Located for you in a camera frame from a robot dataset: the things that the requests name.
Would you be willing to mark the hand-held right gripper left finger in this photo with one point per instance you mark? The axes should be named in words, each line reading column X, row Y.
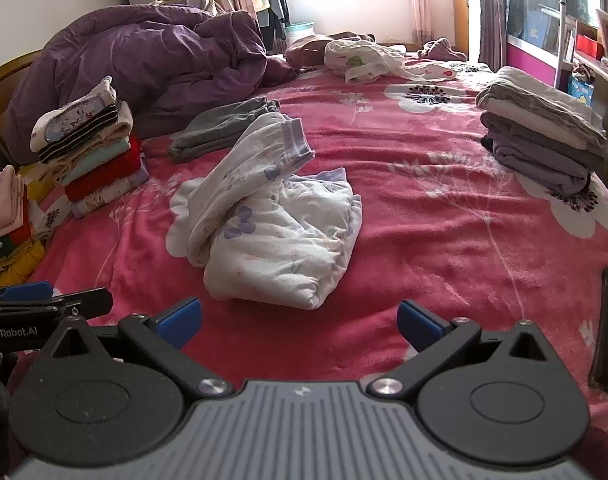
column 180, row 321

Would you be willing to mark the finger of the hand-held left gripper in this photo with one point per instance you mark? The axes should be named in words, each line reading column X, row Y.
column 28, row 291
column 86, row 302

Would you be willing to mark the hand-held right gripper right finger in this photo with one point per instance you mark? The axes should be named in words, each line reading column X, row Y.
column 416, row 322

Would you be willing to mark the white floral pajama pants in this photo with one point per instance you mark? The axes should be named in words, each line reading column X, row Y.
column 284, row 240

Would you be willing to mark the pile of pink yellow clothes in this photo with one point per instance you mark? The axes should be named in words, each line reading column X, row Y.
column 9, row 220

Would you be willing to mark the stack of folded grey clothes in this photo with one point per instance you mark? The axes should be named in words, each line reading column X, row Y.
column 533, row 135

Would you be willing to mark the pink floral blanket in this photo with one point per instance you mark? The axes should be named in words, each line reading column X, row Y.
column 433, row 260

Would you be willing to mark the folded grey pants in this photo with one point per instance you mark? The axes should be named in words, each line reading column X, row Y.
column 214, row 130

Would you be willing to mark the wooden headboard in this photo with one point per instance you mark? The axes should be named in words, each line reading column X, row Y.
column 4, row 80

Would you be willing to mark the purple grey garment pile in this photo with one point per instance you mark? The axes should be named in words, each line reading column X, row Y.
column 159, row 55

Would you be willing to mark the white printed garment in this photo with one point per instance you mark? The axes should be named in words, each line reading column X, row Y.
column 354, row 57

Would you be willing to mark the mauve crumpled garment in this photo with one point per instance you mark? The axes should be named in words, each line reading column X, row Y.
column 441, row 50

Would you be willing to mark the blue printed box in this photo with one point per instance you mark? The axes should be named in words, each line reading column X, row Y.
column 581, row 89

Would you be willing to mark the glass cabinet with pink trim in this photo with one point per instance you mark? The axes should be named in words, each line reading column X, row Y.
column 533, row 55

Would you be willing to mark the wooden shelf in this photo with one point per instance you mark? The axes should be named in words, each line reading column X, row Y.
column 606, row 85

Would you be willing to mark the wooden cabinet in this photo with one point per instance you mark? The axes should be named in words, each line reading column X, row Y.
column 460, row 15

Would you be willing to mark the teal plastic basin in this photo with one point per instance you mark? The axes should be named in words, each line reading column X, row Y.
column 300, row 29

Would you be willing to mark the grey purple curtain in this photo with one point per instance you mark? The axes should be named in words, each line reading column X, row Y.
column 492, row 10

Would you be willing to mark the red box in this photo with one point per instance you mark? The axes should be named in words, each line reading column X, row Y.
column 589, row 47

